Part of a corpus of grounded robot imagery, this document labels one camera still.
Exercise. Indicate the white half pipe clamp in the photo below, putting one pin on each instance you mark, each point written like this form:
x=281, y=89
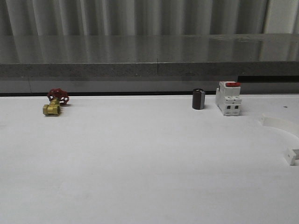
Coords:
x=290, y=151

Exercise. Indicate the dark cylindrical capacitor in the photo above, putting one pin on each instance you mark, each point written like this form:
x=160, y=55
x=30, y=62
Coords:
x=198, y=99

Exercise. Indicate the brass valve red handwheel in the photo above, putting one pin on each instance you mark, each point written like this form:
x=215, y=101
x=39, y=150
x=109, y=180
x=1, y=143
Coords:
x=57, y=98

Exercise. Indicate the grey stone ledge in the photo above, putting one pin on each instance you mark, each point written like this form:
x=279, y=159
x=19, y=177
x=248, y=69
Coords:
x=82, y=64

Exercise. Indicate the white circuit breaker red switch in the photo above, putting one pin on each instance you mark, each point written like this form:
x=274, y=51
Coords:
x=228, y=98

